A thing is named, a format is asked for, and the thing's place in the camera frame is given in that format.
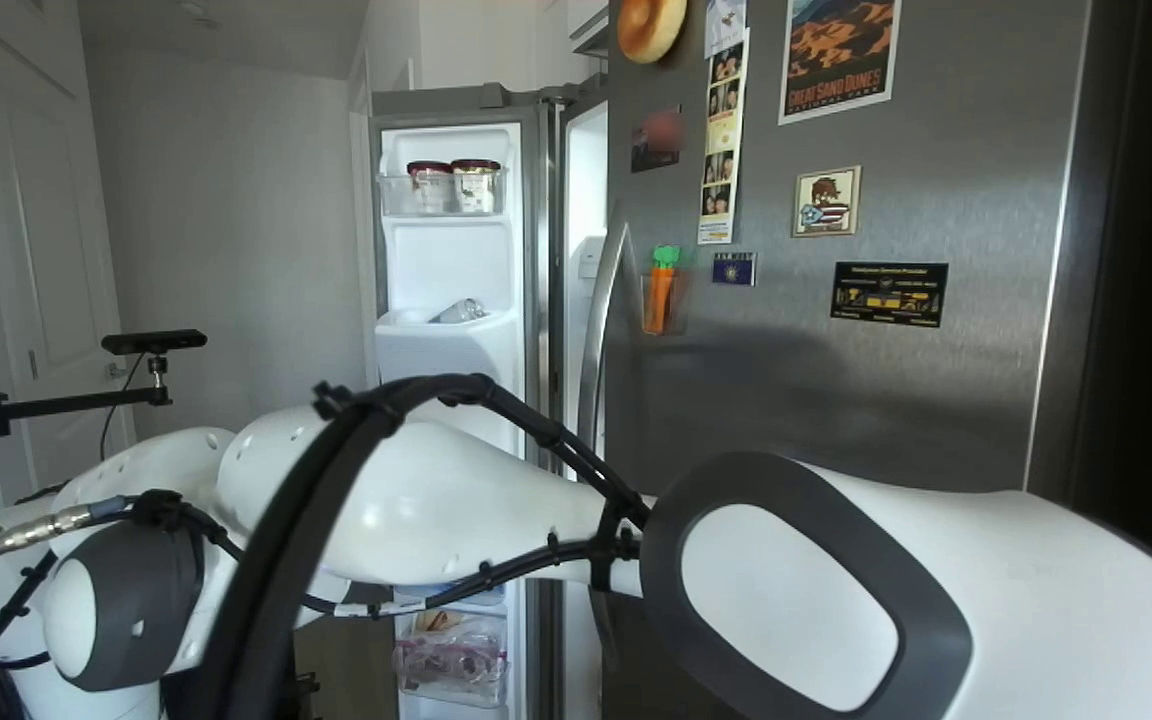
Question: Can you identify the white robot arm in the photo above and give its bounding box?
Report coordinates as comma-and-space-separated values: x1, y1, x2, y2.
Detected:
0, 408, 1152, 720

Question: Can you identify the white open freezer door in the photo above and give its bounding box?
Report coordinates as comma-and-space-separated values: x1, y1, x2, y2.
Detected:
371, 83, 548, 402

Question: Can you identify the white interior door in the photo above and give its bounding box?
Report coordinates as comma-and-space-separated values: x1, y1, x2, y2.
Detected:
0, 0, 140, 497

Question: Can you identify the orange desert poster magnet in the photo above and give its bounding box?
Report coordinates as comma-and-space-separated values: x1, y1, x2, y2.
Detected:
782, 0, 902, 125

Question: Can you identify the right ice cream tub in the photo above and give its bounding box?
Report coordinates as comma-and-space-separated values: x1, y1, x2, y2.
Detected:
454, 161, 500, 212

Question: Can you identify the small blue magnet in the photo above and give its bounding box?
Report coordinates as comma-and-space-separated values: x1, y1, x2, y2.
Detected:
708, 254, 753, 285

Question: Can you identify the black rectangular plaque magnet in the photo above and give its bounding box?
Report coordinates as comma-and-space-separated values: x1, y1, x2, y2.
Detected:
832, 265, 947, 329

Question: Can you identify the ice cream tub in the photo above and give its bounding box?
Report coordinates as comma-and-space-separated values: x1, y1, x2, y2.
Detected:
454, 161, 500, 212
408, 161, 454, 212

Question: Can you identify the square bear magnet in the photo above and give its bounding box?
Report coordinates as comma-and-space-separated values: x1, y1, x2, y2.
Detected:
798, 170, 861, 236

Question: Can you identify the carrot shaped magnet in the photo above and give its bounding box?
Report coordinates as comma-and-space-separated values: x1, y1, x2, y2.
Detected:
645, 243, 682, 336

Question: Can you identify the stainless steel fridge door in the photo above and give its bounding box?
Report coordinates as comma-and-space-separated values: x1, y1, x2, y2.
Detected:
601, 0, 1098, 494

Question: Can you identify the black camera on stand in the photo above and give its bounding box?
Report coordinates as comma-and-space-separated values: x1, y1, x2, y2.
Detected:
0, 329, 207, 435

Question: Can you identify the red sunset photo magnet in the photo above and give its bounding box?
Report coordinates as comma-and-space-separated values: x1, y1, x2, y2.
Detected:
634, 107, 683, 172

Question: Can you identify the donut fridge magnet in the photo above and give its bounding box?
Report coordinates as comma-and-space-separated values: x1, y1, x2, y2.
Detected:
618, 0, 687, 64

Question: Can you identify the left ice cream tub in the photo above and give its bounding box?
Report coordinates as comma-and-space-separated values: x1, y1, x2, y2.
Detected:
408, 161, 454, 212

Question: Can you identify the yellow packaged food in door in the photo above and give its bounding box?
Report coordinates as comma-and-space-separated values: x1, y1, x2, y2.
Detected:
398, 609, 507, 706

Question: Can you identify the photo strip on fridge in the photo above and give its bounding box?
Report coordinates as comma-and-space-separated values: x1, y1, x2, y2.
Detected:
699, 38, 749, 243

